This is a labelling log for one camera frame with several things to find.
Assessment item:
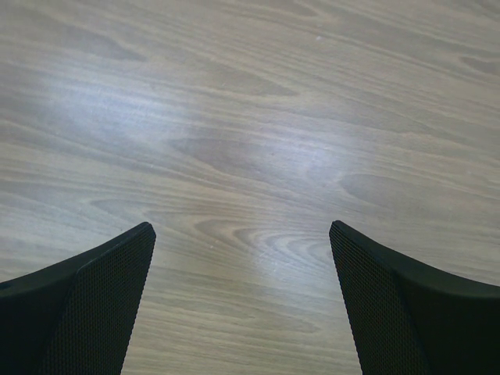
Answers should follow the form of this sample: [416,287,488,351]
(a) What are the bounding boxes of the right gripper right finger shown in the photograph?
[329,220,499,374]

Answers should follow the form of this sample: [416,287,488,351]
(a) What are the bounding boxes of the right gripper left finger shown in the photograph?
[1,222,155,374]

